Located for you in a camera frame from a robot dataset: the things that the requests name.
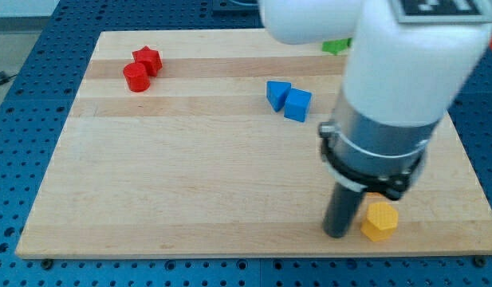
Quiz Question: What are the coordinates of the green block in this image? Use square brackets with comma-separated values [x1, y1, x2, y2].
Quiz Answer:
[321, 38, 352, 55]

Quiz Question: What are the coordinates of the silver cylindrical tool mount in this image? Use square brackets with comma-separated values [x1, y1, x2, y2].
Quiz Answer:
[318, 88, 438, 201]

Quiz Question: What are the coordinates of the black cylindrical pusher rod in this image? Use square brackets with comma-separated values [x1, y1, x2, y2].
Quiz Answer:
[322, 183, 365, 238]

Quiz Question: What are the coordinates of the red star block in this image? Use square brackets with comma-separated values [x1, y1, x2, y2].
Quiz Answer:
[132, 45, 163, 77]

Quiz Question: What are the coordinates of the blue cube block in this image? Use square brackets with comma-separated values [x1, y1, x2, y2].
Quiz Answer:
[284, 88, 312, 122]

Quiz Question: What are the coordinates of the red cylinder block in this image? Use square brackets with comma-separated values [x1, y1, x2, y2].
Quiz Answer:
[123, 63, 151, 92]

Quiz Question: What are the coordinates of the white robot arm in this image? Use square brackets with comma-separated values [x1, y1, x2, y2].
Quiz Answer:
[258, 0, 492, 238]

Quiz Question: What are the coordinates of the wooden board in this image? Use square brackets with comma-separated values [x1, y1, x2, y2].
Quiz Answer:
[15, 29, 492, 259]

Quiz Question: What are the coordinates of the black white fiducial tag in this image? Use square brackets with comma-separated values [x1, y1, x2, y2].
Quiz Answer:
[389, 0, 492, 24]

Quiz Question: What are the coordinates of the yellow hexagon block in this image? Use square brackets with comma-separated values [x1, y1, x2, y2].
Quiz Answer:
[360, 202, 399, 242]

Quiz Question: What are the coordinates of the blue triangle block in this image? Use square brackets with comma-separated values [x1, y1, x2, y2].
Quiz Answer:
[266, 81, 292, 112]

